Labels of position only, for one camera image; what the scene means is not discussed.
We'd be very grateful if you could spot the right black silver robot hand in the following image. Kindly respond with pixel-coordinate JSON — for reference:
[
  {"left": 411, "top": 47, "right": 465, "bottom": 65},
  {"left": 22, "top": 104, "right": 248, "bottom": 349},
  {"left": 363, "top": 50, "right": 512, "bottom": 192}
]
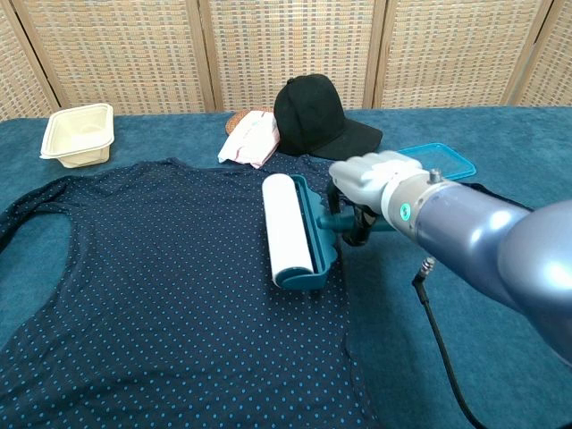
[{"left": 325, "top": 150, "right": 430, "bottom": 247}]

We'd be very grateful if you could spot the teal white lint roller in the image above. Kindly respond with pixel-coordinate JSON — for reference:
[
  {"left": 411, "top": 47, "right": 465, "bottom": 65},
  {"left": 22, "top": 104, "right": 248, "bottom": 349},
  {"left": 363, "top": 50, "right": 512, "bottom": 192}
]
[{"left": 261, "top": 173, "right": 394, "bottom": 291}]

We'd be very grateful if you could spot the blue translucent container lid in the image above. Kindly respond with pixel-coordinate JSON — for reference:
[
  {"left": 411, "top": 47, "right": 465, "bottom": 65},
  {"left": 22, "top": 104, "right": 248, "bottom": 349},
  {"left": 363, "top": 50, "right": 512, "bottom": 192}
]
[{"left": 395, "top": 142, "right": 477, "bottom": 182}]

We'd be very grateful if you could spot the black baseball cap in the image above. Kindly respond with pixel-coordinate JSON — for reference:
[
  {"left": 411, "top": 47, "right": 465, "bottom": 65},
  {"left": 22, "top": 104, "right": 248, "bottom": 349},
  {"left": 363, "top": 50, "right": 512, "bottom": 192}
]
[{"left": 273, "top": 74, "right": 384, "bottom": 161}]

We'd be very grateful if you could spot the white pink tissue pack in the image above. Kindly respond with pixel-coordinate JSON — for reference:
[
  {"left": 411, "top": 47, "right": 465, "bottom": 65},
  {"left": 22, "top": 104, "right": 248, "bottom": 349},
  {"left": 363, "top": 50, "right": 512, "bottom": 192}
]
[{"left": 217, "top": 110, "right": 282, "bottom": 170}]

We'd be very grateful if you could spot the round woven brown coaster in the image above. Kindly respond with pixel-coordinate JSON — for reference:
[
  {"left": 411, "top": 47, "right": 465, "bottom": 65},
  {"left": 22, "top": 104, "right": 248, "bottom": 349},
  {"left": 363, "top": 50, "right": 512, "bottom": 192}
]
[{"left": 224, "top": 107, "right": 273, "bottom": 135}]

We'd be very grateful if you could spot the bamboo folding screen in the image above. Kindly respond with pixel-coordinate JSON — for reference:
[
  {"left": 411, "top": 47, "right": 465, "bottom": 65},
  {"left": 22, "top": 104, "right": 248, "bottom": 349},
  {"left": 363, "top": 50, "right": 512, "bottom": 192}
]
[{"left": 0, "top": 0, "right": 572, "bottom": 122}]

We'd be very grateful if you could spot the blue carpet table cover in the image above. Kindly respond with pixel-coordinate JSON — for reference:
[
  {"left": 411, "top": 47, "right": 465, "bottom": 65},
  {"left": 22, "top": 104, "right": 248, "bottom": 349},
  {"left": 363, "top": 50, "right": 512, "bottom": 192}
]
[{"left": 0, "top": 105, "right": 572, "bottom": 429}]

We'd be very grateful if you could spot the navy polka dot shirt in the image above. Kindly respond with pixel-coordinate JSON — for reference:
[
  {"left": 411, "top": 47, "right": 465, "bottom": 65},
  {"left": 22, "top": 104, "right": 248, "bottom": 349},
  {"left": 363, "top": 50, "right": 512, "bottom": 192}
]
[{"left": 0, "top": 156, "right": 535, "bottom": 429}]

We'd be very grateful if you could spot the cream plastic food container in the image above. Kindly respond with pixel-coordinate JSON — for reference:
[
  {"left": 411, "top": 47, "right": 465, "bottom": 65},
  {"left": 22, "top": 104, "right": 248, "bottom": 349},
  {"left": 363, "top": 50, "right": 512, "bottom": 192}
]
[{"left": 38, "top": 103, "right": 115, "bottom": 170}]

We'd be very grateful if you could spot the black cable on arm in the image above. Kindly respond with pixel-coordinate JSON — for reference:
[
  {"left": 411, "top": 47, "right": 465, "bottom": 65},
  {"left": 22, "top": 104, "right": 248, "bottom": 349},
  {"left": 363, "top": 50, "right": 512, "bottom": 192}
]
[{"left": 411, "top": 257, "right": 486, "bottom": 429}]

